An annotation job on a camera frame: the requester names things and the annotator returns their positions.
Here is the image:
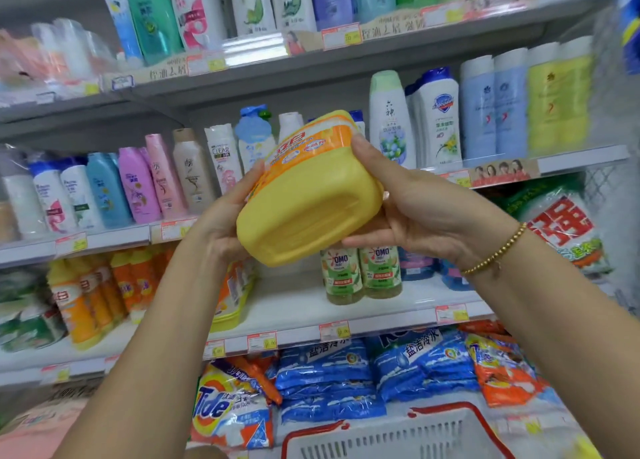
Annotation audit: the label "person's left hand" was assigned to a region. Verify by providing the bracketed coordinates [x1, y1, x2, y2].
[186, 160, 267, 269]

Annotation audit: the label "person's right hand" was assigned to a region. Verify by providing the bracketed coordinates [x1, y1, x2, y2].
[342, 134, 521, 274]

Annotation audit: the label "yellow detergent bottle orange label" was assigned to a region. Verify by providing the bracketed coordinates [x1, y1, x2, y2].
[236, 110, 385, 268]

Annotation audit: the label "person's right forearm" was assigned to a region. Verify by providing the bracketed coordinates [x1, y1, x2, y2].
[462, 224, 640, 459]

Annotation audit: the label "person's left forearm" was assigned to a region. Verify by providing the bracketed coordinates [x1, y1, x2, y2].
[52, 226, 242, 459]

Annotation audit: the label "white tube pink print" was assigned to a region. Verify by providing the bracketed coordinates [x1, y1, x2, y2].
[203, 123, 244, 195]

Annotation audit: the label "light blue pump bottle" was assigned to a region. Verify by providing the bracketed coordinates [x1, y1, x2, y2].
[233, 104, 277, 175]

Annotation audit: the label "white bottle pale green cap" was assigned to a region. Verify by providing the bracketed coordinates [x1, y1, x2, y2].
[368, 70, 418, 170]

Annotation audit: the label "beige shampoo bottle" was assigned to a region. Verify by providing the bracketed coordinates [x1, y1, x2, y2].
[172, 127, 218, 215]

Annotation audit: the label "white body wash blue cap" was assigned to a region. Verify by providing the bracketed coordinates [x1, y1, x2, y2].
[415, 67, 464, 172]
[404, 81, 424, 168]

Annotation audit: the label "plain white bottle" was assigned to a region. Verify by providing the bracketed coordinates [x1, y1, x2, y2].
[277, 112, 305, 145]

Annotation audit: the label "slim pink shampoo bottle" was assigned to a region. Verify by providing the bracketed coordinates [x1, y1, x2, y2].
[144, 133, 188, 220]

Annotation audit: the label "pink purple shampoo bottle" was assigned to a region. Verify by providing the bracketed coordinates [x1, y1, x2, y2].
[118, 147, 163, 225]

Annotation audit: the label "green label dish soap bottle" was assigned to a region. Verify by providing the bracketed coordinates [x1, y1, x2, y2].
[358, 246, 403, 300]
[320, 246, 365, 306]

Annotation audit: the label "flat yellow detergent bottle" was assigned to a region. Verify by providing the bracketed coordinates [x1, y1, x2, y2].
[209, 259, 259, 333]

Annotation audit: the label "blue refill pack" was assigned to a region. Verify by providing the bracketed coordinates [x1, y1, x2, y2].
[398, 249, 437, 282]
[439, 259, 474, 292]

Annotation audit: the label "pale blue bottle white cap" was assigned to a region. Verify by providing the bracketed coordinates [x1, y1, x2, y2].
[459, 55, 497, 161]
[493, 47, 530, 159]

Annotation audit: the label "white metal store shelf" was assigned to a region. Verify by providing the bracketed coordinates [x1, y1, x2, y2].
[0, 144, 631, 270]
[0, 0, 617, 124]
[0, 273, 497, 389]

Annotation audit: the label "shelf strip with faces picture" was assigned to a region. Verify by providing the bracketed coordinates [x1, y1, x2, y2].
[469, 159, 540, 190]

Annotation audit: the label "blue shampoo bottle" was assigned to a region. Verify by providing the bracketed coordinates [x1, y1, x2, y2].
[85, 152, 134, 229]

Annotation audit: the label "white bottle blue cap green print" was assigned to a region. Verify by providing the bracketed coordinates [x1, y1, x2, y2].
[57, 157, 104, 231]

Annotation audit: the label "white pink shampoo bottle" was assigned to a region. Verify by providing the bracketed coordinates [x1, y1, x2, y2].
[168, 0, 229, 53]

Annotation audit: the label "white bottle green leaf print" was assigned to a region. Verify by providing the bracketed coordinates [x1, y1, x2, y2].
[228, 0, 277, 37]
[269, 0, 318, 34]

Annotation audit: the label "yellow green bottle white cap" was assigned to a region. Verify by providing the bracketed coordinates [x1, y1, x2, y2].
[557, 36, 594, 151]
[527, 42, 562, 156]

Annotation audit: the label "row of orange detergent bottles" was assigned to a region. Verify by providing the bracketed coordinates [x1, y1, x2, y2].
[47, 245, 177, 351]

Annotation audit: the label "green shampoo bottle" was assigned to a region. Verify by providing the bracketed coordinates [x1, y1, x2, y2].
[122, 0, 184, 65]

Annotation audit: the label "white bottle blue cap pink print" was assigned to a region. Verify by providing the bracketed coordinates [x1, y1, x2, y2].
[28, 161, 79, 235]

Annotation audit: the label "small orange detergent bag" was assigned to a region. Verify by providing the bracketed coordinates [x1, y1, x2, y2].
[227, 355, 284, 405]

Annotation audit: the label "green white bag red print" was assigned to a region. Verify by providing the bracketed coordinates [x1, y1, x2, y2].
[492, 183, 614, 275]

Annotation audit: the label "light blue tube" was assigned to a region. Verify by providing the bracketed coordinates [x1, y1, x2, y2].
[103, 0, 144, 63]

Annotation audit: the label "stack of blue detergent bags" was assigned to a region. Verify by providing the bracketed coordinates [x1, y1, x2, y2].
[367, 328, 482, 403]
[274, 338, 387, 425]

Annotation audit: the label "white bottle in clear wrap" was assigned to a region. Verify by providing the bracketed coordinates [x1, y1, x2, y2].
[0, 146, 49, 240]

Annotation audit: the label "clear plastic wrapped packages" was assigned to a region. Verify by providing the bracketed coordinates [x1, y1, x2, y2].
[0, 18, 117, 102]

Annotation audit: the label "orange white detergent bag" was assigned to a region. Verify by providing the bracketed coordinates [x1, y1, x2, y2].
[190, 361, 275, 450]

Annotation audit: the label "green white detergent bags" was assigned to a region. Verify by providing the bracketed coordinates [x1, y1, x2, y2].
[0, 268, 69, 353]

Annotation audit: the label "white shopping basket red rim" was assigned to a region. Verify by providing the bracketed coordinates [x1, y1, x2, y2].
[280, 402, 516, 459]

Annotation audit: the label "blue hanging pack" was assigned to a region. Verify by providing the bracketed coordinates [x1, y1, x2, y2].
[614, 0, 640, 76]

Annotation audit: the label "pink package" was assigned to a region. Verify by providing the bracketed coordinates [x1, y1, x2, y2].
[0, 398, 89, 459]

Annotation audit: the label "gold bead bracelet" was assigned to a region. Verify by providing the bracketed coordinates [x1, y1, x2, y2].
[460, 222, 529, 277]

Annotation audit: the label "white wire mesh rack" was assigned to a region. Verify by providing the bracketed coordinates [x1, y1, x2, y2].
[582, 4, 640, 317]

